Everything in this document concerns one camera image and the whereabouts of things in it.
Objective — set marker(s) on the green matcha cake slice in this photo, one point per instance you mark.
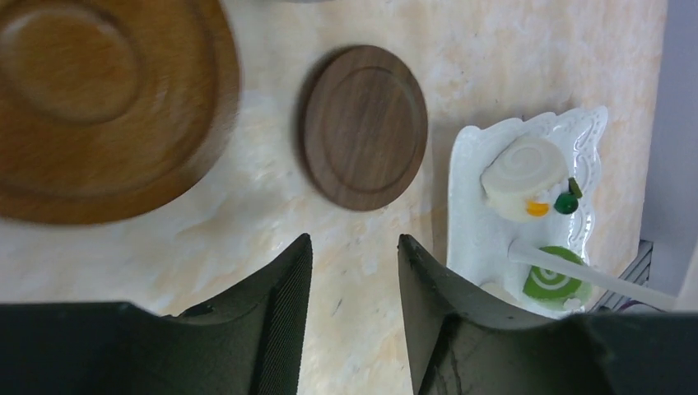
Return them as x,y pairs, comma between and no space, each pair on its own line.
556,291

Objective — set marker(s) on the white cream puff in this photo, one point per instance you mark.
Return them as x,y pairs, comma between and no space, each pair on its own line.
530,180

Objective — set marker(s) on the medium brown wooden coaster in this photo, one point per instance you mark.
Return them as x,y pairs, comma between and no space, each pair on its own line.
111,109

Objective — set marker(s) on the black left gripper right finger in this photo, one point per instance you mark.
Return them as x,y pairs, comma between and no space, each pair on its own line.
463,340

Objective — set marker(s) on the dark brown wooden coaster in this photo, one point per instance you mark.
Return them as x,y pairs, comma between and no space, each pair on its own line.
364,128

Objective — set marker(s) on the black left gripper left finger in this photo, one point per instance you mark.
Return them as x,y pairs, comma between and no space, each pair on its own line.
246,340

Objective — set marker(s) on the white tiered serving stand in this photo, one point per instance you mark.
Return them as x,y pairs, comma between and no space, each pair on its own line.
496,254

